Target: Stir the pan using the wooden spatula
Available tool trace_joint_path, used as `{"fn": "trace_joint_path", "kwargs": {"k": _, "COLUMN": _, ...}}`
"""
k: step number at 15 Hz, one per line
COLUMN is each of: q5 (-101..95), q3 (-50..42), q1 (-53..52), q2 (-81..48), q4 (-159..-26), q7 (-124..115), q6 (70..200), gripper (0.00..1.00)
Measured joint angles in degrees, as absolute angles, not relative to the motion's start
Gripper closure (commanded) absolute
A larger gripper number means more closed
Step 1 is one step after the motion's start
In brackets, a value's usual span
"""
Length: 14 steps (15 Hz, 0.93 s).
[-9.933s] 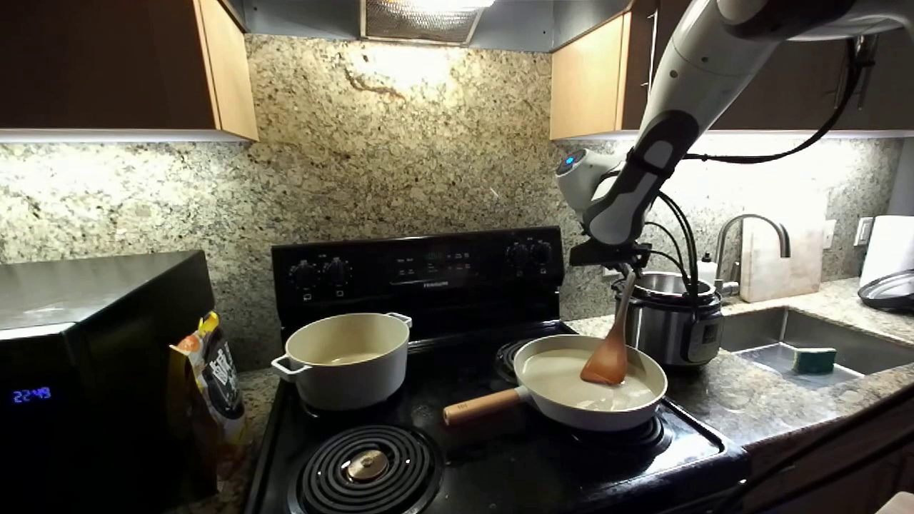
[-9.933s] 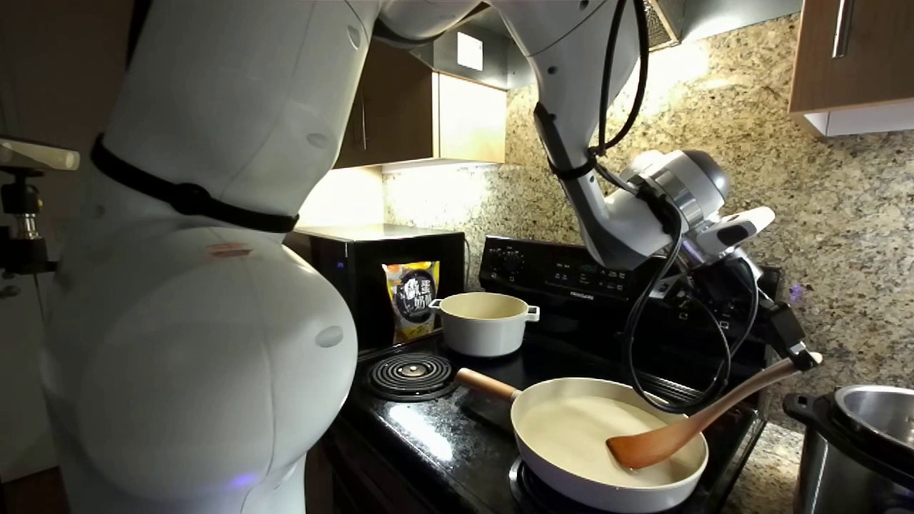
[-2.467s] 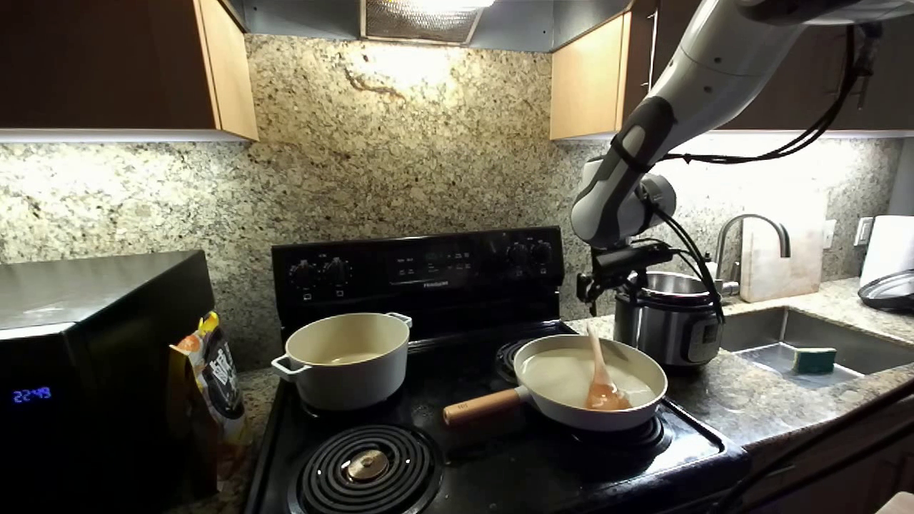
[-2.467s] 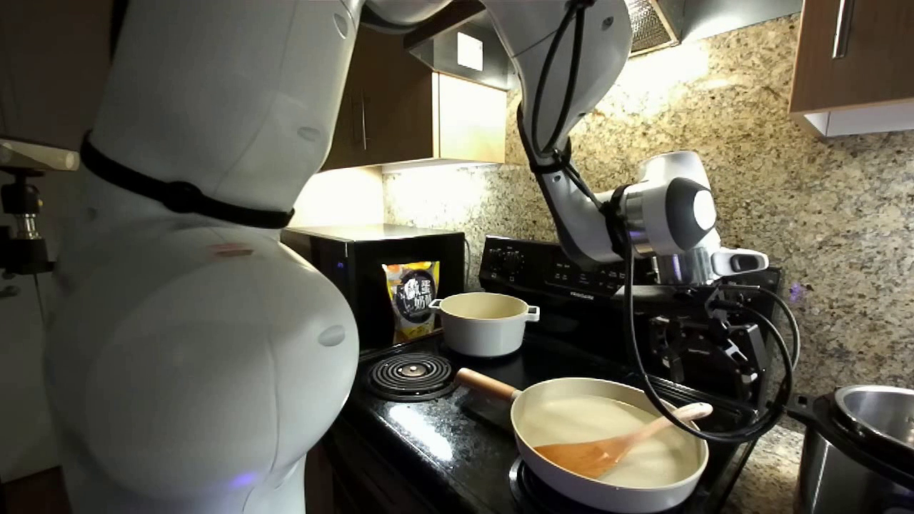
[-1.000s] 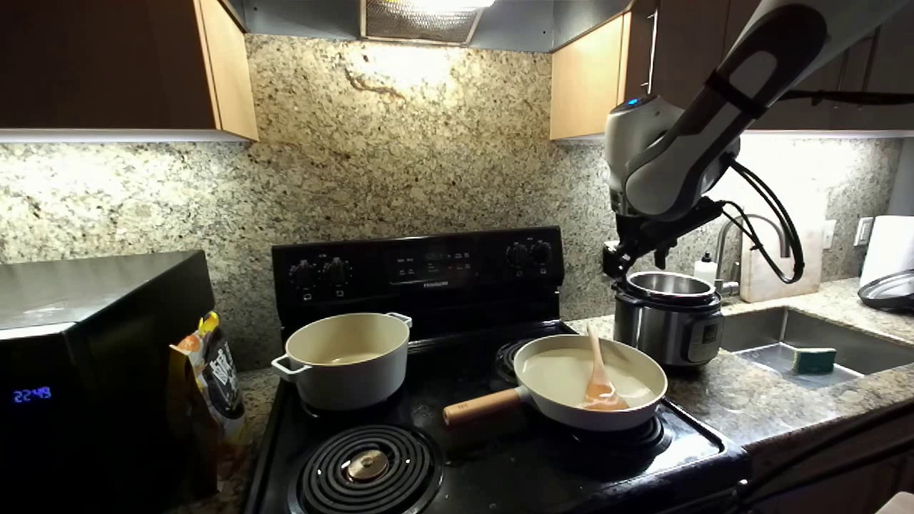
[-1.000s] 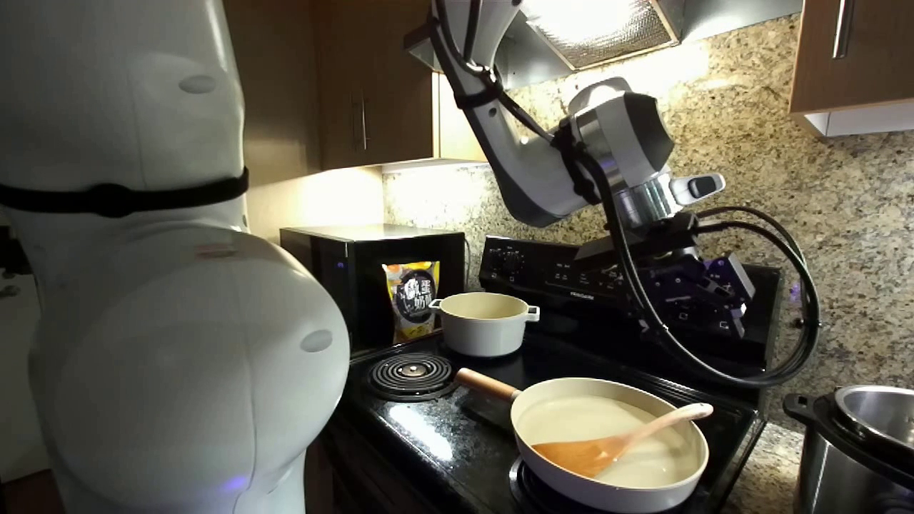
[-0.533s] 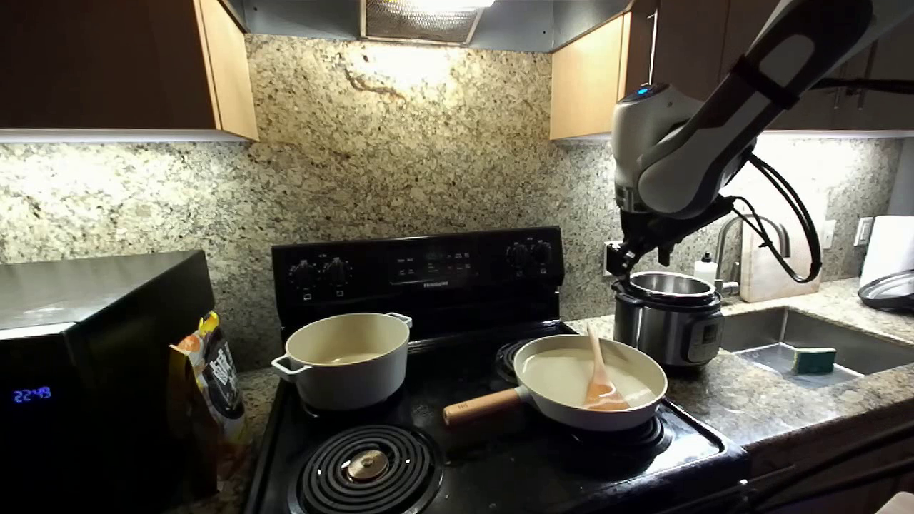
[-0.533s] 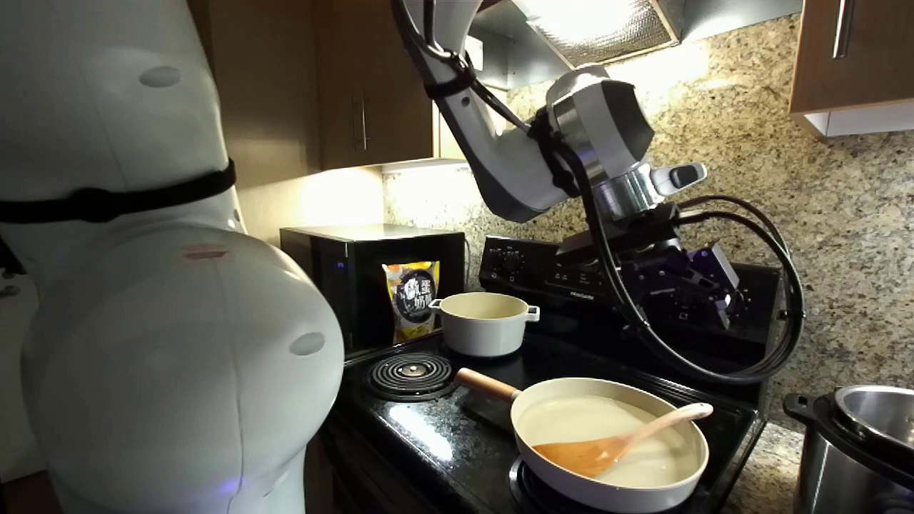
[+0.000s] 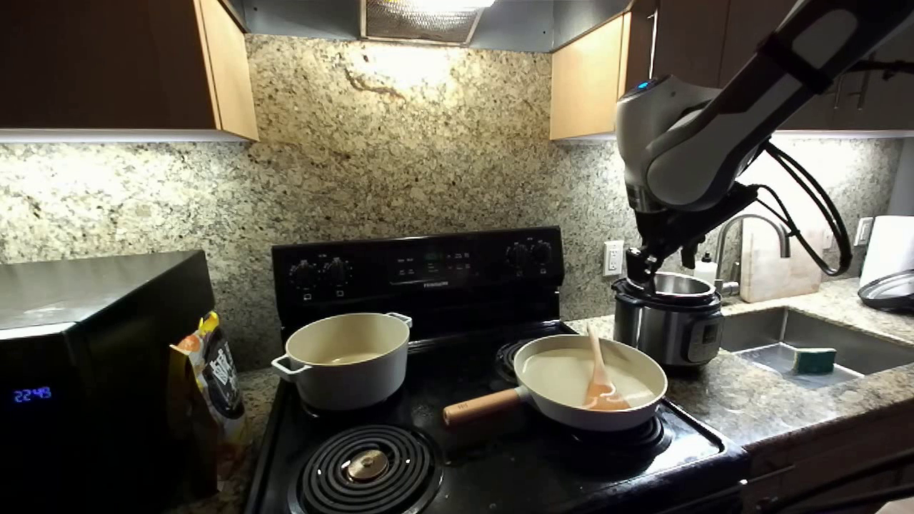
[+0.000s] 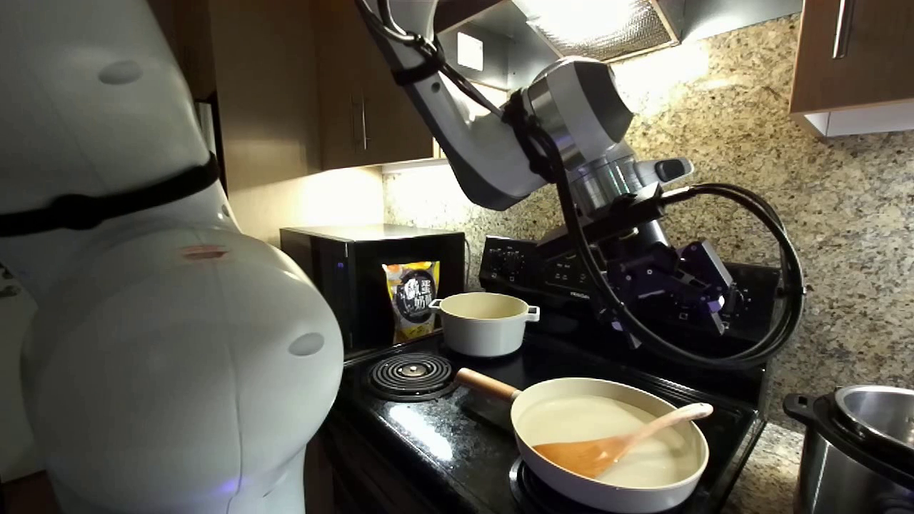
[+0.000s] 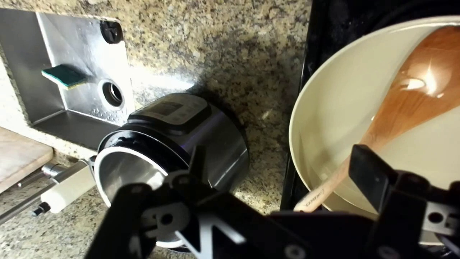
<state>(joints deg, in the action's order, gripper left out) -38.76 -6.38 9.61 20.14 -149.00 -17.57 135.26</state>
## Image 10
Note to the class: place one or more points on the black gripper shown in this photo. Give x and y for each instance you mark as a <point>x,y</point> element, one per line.
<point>646,272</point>

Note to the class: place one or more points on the wooden spatula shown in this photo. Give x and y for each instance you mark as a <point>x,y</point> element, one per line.
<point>590,452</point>

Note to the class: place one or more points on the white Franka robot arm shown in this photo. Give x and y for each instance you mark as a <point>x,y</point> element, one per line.
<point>173,362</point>

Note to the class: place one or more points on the stainless steel pressure cooker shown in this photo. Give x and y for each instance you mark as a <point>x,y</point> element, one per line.
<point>839,459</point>

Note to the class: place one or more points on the black coil burner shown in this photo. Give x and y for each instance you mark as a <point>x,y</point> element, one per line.
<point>412,372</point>
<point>533,494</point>

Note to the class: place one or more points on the steel range hood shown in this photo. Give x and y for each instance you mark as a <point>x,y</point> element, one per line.
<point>646,23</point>

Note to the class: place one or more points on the yellow black snack bag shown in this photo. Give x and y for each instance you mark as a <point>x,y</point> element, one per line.
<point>415,300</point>

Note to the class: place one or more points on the black electric stove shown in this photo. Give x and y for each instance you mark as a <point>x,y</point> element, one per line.
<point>430,439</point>

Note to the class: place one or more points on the black microwave oven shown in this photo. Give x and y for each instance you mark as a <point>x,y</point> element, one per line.
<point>352,287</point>

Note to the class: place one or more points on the dark wood cabinet beside microwave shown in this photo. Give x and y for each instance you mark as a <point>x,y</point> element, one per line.
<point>316,86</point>

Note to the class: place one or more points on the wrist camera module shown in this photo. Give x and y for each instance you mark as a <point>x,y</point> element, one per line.
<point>672,173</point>

